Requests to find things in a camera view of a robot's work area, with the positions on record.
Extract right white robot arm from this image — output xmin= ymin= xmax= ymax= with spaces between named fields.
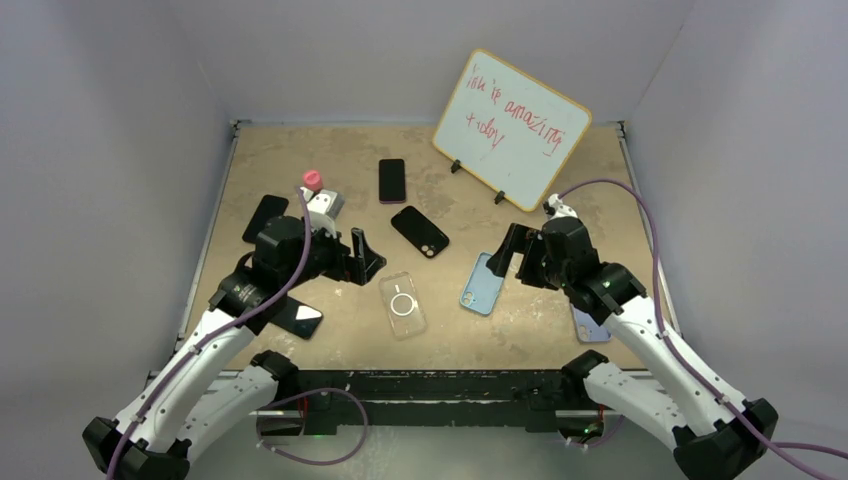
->
xmin=487 ymin=216 xmax=778 ymax=479

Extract black phone case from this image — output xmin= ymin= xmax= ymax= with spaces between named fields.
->
xmin=390 ymin=206 xmax=450 ymax=259

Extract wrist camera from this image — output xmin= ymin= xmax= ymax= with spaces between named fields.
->
xmin=300 ymin=187 xmax=345 ymax=237
xmin=542 ymin=193 xmax=578 ymax=220

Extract light blue phone case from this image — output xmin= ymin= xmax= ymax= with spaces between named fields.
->
xmin=459 ymin=252 xmax=504 ymax=316

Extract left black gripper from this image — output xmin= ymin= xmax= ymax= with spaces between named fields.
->
xmin=282 ymin=217 xmax=384 ymax=290

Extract black phone purple edge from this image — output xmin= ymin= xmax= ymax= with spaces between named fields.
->
xmin=378 ymin=158 xmax=407 ymax=204

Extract clear magsafe phone case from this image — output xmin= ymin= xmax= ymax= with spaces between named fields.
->
xmin=379 ymin=272 xmax=427 ymax=340

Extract black phone far left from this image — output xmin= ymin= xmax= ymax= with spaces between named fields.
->
xmin=241 ymin=194 xmax=289 ymax=244

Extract black phone near left arm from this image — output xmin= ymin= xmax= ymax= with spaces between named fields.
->
xmin=270 ymin=297 xmax=324 ymax=340

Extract lavender phone case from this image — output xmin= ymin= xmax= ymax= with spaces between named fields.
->
xmin=571 ymin=306 xmax=612 ymax=344

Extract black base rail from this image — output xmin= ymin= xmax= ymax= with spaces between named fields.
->
xmin=273 ymin=369 xmax=615 ymax=442

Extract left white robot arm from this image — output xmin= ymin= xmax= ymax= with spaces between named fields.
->
xmin=82 ymin=216 xmax=386 ymax=479

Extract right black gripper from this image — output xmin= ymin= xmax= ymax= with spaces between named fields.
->
xmin=488 ymin=224 xmax=572 ymax=292

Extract whiteboard with yellow frame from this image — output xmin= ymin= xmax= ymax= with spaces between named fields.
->
xmin=432 ymin=49 xmax=592 ymax=212

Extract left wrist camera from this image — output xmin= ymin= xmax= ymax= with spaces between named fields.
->
xmin=300 ymin=187 xmax=345 ymax=237

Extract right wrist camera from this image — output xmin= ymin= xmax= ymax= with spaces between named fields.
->
xmin=542 ymin=193 xmax=578 ymax=220

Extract pink capped small bottle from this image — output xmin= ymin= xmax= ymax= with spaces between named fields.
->
xmin=302 ymin=170 xmax=324 ymax=192

